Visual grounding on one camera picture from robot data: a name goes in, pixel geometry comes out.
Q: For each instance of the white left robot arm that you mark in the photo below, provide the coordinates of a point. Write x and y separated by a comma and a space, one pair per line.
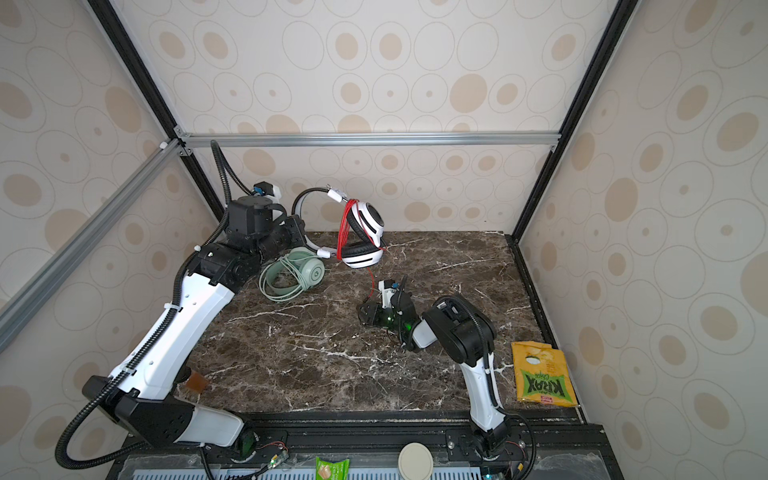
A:
137, 395

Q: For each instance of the yellow green snack bag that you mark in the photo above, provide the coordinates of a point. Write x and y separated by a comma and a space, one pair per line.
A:
542, 375

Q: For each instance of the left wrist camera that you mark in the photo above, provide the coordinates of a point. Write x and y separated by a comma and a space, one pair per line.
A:
257, 214

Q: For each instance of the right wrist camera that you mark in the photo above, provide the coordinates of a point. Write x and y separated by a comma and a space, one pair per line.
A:
388, 290

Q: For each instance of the brown small object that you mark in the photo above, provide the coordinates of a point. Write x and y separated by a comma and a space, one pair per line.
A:
196, 382

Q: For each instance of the silver aluminium rail back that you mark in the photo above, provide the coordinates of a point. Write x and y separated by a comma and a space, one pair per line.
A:
390, 139

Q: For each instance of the white round cap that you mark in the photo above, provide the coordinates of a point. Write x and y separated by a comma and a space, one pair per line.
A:
415, 462

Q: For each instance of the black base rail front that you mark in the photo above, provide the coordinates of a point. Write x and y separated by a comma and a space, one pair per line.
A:
548, 446

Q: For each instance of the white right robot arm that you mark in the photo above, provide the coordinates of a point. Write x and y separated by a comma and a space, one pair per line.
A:
467, 335

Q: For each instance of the mint green headphones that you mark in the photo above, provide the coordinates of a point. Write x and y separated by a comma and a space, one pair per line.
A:
291, 275

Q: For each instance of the white black red-cable headphones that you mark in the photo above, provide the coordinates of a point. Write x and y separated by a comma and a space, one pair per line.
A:
360, 235

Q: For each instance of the green snack packet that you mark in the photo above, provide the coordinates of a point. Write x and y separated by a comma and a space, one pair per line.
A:
327, 470

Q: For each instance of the black corner frame post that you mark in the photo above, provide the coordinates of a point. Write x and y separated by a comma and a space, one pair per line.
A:
107, 17
605, 49

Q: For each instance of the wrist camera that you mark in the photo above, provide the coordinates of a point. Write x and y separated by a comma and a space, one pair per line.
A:
257, 214
388, 290

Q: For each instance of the silver aluminium rail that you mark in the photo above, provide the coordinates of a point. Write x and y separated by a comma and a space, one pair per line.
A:
390, 139
18, 312

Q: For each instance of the black corner frame post left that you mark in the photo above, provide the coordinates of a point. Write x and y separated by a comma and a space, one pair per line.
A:
107, 17

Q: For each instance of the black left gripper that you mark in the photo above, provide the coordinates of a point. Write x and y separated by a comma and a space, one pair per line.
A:
298, 230

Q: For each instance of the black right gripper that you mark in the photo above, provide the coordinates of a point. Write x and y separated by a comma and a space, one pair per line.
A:
374, 313

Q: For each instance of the silver aluminium rail left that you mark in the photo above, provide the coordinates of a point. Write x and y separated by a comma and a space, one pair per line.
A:
18, 312

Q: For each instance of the black corner frame post right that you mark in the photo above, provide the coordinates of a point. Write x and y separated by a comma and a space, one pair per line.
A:
605, 49

